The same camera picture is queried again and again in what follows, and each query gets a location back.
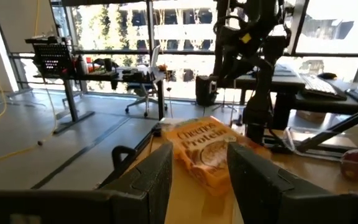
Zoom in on dark bottle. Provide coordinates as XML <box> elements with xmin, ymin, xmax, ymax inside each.
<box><xmin>75</xmin><ymin>54</ymin><xmax>88</xmax><ymax>76</ymax></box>

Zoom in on black table clamp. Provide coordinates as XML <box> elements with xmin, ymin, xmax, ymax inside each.
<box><xmin>111</xmin><ymin>145</ymin><xmax>138</xmax><ymax>178</ymax></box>

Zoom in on black computer box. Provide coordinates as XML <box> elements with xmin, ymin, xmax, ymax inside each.
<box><xmin>195</xmin><ymin>75</ymin><xmax>219</xmax><ymax>107</ymax></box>

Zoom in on black workstation desk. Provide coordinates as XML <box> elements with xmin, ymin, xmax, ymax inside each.
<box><xmin>234</xmin><ymin>73</ymin><xmax>358</xmax><ymax>131</ymax></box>

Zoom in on orange Cheerios Protein cereal box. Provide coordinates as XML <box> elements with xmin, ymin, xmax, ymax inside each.
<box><xmin>162</xmin><ymin>116</ymin><xmax>272</xmax><ymax>197</ymax></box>

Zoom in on black diagonal frame strut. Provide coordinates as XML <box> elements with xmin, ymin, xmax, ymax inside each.
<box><xmin>295</xmin><ymin>102</ymin><xmax>358</xmax><ymax>154</ymax></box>

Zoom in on yellow cable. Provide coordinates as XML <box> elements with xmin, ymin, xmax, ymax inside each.
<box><xmin>0</xmin><ymin>0</ymin><xmax>58</xmax><ymax>166</ymax></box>

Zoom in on black computer keyboard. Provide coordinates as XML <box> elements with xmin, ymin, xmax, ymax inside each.
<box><xmin>300</xmin><ymin>73</ymin><xmax>347</xmax><ymax>101</ymax></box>

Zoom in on cardboard box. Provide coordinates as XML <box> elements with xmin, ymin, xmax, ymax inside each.
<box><xmin>296</xmin><ymin>110</ymin><xmax>326</xmax><ymax>123</ymax></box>

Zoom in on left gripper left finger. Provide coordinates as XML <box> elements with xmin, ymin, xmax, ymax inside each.
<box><xmin>87</xmin><ymin>142</ymin><xmax>174</xmax><ymax>224</ymax></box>

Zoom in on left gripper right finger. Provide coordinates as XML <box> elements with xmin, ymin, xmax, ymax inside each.
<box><xmin>227</xmin><ymin>142</ymin><xmax>334</xmax><ymax>224</ymax></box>

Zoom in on black perforated rack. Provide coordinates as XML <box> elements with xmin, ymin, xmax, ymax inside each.
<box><xmin>25</xmin><ymin>35</ymin><xmax>73</xmax><ymax>77</ymax></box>

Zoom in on white office chair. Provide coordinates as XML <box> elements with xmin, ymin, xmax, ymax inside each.
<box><xmin>124</xmin><ymin>46</ymin><xmax>169</xmax><ymax>118</ymax></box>

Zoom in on dark office desk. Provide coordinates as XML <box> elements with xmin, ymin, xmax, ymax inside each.
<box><xmin>32</xmin><ymin>70</ymin><xmax>167</xmax><ymax>135</ymax></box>

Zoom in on red apple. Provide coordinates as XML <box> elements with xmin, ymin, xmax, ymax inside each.
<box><xmin>339</xmin><ymin>149</ymin><xmax>358</xmax><ymax>182</ymax></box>

